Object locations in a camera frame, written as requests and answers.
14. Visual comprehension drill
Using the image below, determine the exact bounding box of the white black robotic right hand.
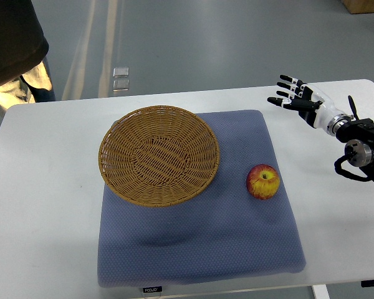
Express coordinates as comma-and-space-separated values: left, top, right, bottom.
267, 75, 348, 136

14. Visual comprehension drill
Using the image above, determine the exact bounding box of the red yellow apple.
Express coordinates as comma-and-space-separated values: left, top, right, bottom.
246, 164, 281, 200

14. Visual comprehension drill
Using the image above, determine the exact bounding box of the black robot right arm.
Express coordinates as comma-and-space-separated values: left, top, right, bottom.
331, 95, 374, 182

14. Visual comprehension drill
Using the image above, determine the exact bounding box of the brown wicker basket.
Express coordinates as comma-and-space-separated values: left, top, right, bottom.
98, 105, 220, 207

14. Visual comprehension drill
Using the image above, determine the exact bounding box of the wooden box corner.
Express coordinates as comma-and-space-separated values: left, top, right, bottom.
342, 0, 374, 14

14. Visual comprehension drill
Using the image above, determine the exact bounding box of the blue padded cushion mat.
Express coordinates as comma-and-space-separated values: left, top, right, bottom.
97, 110, 306, 287

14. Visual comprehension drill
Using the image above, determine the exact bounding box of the white table leg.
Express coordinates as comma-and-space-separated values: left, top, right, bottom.
312, 284, 330, 299

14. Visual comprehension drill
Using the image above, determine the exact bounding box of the black table control panel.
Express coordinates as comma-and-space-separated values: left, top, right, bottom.
360, 280, 374, 288

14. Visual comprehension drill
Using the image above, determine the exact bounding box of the lower metal floor plate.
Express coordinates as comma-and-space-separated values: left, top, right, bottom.
113, 78, 130, 92

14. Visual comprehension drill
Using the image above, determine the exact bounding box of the metal floor plate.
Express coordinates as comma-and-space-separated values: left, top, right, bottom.
113, 67, 129, 78
113, 78, 130, 92

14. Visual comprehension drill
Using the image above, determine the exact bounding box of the upper metal floor plate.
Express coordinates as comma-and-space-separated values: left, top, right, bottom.
113, 67, 129, 78

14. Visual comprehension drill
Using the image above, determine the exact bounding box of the black label tag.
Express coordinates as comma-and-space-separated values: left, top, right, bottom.
141, 286, 163, 294

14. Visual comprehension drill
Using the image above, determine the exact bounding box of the person in dark clothing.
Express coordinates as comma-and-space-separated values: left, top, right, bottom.
0, 1, 56, 116

